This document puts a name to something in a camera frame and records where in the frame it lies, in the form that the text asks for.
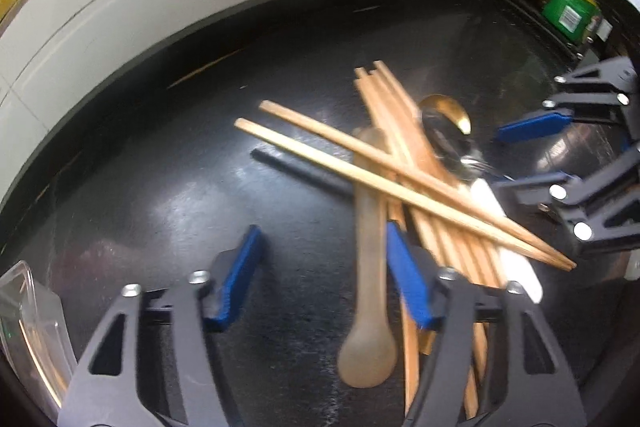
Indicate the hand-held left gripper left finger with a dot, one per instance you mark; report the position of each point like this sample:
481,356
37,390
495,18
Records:
239,279

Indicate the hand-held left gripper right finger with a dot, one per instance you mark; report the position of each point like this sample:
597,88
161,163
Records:
407,279

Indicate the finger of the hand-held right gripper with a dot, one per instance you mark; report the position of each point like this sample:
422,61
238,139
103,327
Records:
532,126
537,184

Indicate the brown wooden chopstick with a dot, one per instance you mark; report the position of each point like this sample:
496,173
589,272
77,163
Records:
411,357
395,107
407,108
380,107

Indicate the light wooden spoon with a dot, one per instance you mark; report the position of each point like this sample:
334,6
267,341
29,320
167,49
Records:
369,347

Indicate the gold metal spoon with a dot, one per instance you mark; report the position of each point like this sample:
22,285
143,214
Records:
445,109

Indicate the light bamboo chopstick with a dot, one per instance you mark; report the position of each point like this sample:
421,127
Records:
310,127
300,148

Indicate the clear plastic container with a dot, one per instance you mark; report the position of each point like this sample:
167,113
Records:
30,332

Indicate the green packet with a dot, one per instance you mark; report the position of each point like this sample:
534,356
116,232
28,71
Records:
567,9

